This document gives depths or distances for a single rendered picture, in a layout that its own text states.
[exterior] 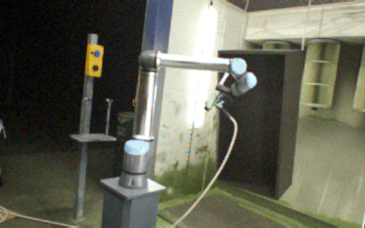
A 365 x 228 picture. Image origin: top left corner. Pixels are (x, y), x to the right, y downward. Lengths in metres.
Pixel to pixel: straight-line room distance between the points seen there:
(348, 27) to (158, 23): 1.85
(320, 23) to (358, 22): 0.35
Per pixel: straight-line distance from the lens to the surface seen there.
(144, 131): 1.93
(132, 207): 1.77
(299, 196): 3.36
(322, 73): 3.37
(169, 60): 1.76
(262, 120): 2.75
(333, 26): 3.36
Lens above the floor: 1.29
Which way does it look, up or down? 6 degrees down
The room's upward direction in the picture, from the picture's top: 7 degrees clockwise
